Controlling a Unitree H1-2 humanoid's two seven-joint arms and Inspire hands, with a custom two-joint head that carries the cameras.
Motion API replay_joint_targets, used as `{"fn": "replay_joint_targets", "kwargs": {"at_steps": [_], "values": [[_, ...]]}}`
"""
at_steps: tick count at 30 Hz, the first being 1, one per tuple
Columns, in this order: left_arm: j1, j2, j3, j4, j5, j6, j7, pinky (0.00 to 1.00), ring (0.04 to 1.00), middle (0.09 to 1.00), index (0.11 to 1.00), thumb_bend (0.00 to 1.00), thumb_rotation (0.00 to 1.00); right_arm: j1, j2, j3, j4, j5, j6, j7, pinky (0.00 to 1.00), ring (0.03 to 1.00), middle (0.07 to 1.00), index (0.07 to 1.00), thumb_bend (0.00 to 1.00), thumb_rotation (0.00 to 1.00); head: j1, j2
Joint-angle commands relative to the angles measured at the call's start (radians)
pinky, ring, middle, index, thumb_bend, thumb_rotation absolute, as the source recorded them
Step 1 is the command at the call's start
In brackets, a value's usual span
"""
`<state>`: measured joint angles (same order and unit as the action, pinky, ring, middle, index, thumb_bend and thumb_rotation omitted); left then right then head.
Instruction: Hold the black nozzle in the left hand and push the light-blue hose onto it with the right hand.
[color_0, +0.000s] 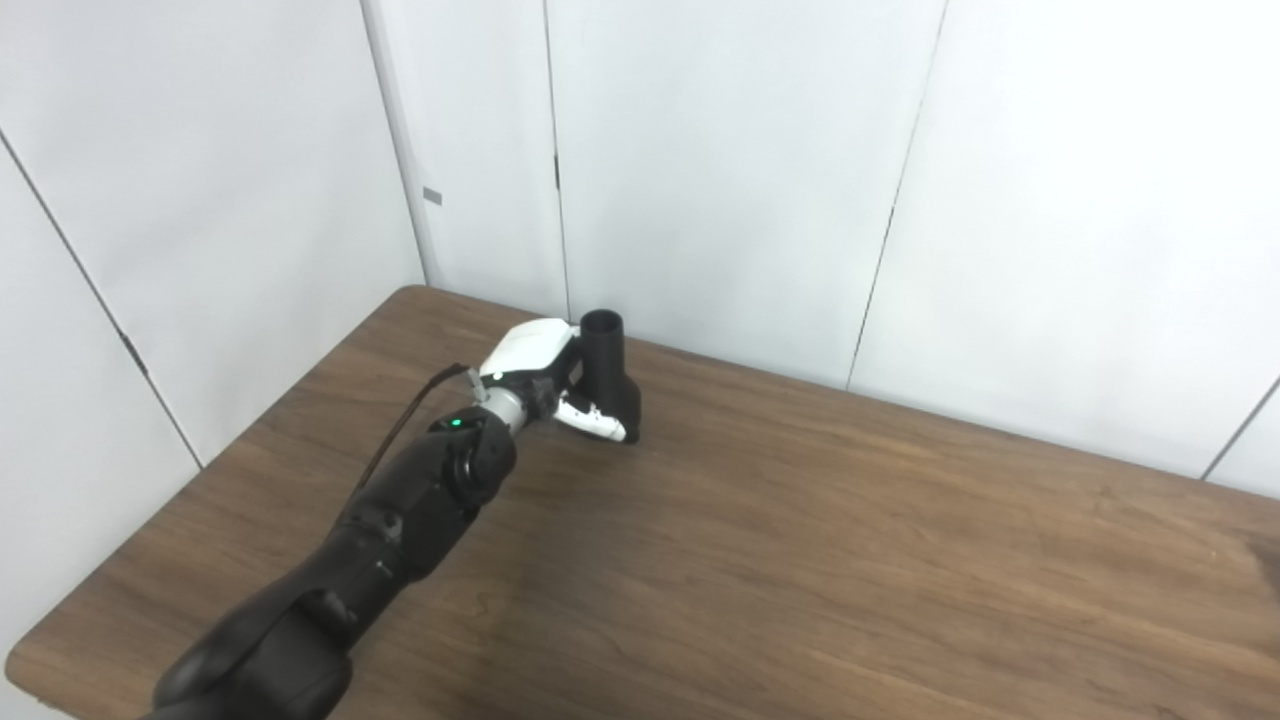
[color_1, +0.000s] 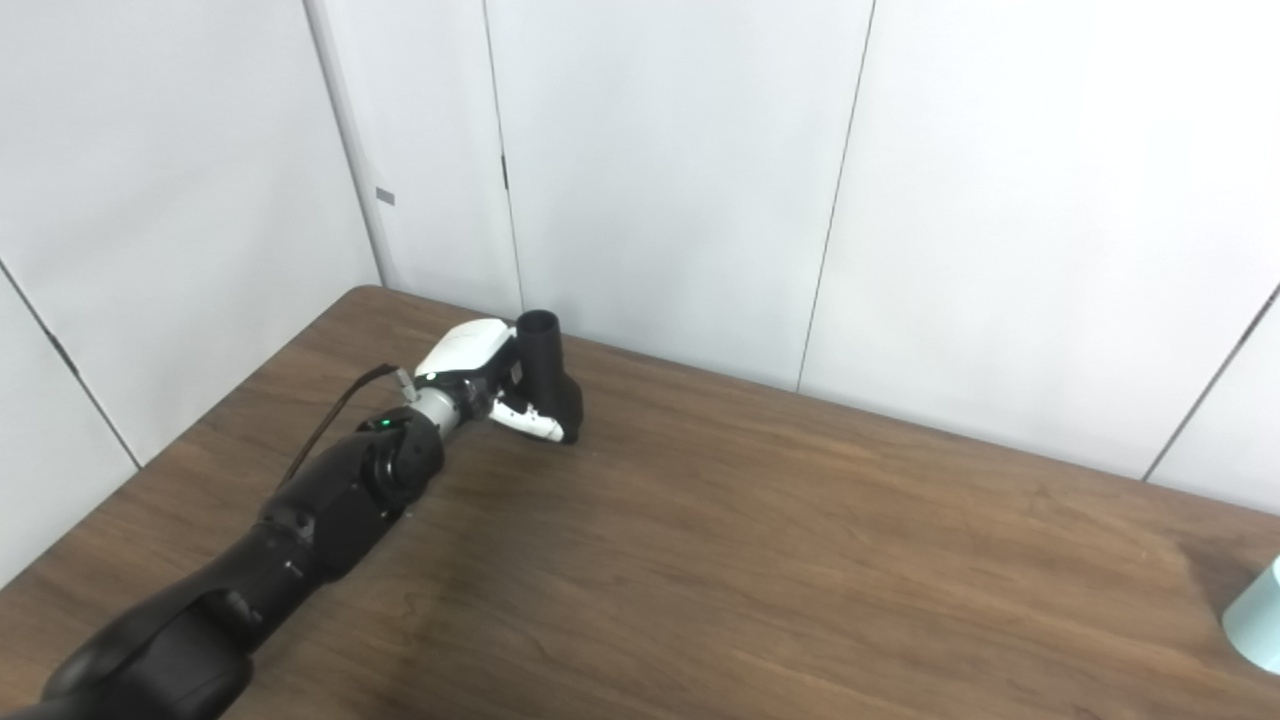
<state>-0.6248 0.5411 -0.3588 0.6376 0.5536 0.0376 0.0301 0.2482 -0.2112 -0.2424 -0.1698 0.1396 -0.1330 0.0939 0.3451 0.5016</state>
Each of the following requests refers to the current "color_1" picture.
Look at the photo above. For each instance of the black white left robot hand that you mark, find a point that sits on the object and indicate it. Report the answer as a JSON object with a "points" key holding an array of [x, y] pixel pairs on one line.
{"points": [[465, 350]]}

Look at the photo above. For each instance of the black funnel-shaped nozzle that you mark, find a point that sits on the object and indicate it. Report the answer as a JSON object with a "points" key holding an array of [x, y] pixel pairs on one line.
{"points": [[545, 365]]}

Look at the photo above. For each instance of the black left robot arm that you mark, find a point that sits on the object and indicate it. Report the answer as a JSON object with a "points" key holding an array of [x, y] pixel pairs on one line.
{"points": [[320, 520]]}

